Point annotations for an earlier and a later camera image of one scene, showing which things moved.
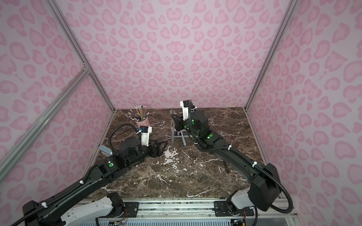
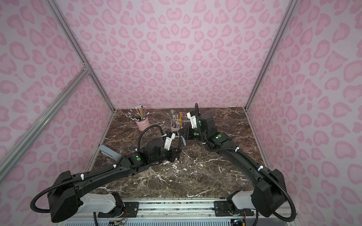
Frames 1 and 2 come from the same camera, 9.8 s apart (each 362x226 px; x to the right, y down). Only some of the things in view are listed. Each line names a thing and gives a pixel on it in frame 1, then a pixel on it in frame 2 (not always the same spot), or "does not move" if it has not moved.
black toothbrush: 226,166 to 179,147
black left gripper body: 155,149 to 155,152
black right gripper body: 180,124 to 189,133
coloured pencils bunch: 139,113 does not move
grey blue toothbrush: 183,138 does not move
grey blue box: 105,150 does not move
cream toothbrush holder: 177,133 does not move
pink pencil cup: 145,123 does not move
